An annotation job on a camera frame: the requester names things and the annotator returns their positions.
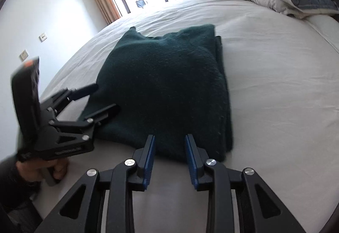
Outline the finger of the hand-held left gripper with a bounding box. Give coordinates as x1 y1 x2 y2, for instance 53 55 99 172
40 83 99 117
50 104 121 141

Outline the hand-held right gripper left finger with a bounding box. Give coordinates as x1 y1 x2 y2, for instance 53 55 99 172
34 135 156 233

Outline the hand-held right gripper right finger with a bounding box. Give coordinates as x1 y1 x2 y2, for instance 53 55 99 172
185 134 308 233

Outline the dark green sweater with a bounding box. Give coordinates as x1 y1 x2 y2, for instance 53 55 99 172
84 24 234 163

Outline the person's left forearm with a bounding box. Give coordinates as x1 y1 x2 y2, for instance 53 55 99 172
0 155 43 212

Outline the person's left hand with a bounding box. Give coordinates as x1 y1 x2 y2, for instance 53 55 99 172
16 157 70 183

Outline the white bed sheet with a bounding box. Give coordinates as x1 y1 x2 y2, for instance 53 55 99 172
34 0 339 233

